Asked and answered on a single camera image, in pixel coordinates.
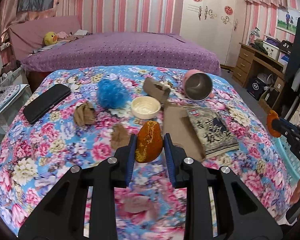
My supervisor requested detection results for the snack package with Chinese text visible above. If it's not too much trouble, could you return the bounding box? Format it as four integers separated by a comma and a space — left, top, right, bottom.
186, 107, 239, 158

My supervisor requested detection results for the brown cardboard tray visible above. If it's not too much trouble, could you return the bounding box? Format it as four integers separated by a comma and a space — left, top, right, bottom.
162, 103, 205, 161

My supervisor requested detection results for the light blue plastic basket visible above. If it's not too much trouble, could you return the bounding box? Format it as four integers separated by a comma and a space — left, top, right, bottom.
272, 136, 300, 186

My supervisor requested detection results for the cream round plastic lid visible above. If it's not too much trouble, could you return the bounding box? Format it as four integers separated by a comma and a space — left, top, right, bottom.
131, 96, 161, 120

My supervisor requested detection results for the blue crumpled plastic bag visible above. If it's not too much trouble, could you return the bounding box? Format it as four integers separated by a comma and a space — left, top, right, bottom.
97, 79, 129, 109

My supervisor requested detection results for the small crumpled brown paper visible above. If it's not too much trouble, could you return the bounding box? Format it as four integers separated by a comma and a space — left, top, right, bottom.
74, 101, 96, 127

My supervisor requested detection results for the black box under desk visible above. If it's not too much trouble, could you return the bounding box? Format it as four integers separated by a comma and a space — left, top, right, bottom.
247, 77, 266, 101

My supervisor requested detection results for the pink metal mug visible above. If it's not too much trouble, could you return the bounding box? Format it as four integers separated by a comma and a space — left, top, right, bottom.
183, 69, 213, 101

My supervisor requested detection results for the floral bed cover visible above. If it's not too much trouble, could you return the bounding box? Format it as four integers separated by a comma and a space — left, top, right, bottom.
0, 66, 292, 239

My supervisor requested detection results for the white storage box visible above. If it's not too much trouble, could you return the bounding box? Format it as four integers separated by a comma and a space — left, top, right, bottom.
263, 41, 280, 61

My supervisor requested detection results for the purple dotted bed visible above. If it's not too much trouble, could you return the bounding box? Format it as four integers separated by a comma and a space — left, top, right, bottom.
21, 32, 221, 75

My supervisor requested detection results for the wooden desk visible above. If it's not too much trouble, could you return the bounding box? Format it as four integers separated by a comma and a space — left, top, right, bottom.
232, 43, 286, 113

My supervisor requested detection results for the black glasses case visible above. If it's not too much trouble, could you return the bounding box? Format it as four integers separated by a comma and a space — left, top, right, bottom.
23, 83, 71, 124

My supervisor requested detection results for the desk lamp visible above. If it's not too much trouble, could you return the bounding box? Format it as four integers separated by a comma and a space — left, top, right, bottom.
248, 27, 260, 46

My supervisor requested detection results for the small framed couple photo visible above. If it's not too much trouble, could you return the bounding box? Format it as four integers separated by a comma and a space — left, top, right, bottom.
276, 8, 300, 35

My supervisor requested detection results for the yellow duck plush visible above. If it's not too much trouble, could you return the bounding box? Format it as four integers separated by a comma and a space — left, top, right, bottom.
43, 31, 58, 46

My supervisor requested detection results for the white wardrobe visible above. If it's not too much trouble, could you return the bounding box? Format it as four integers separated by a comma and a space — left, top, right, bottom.
180, 0, 247, 67

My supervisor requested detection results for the pink bed headboard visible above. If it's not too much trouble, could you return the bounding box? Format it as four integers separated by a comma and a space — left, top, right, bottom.
8, 16, 81, 60

